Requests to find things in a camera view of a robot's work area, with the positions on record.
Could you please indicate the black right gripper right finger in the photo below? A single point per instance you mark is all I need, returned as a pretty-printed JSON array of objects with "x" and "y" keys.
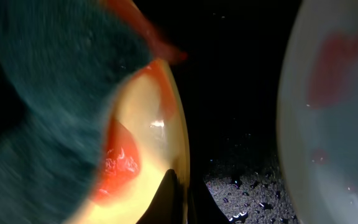
[{"x": 202, "y": 209}]

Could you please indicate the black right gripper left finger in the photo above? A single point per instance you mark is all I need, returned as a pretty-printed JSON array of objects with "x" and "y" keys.
[{"x": 167, "y": 205}]

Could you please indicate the yellow plate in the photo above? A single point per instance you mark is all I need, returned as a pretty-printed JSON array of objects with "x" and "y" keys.
[{"x": 147, "y": 136}]

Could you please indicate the green orange sponge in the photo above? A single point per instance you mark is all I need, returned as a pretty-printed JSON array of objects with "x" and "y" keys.
[{"x": 66, "y": 61}]

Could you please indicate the black round tray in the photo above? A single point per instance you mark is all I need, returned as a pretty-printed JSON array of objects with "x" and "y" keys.
[{"x": 228, "y": 86}]

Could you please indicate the mint green plate far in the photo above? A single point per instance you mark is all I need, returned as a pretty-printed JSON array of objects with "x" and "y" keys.
[{"x": 317, "y": 114}]

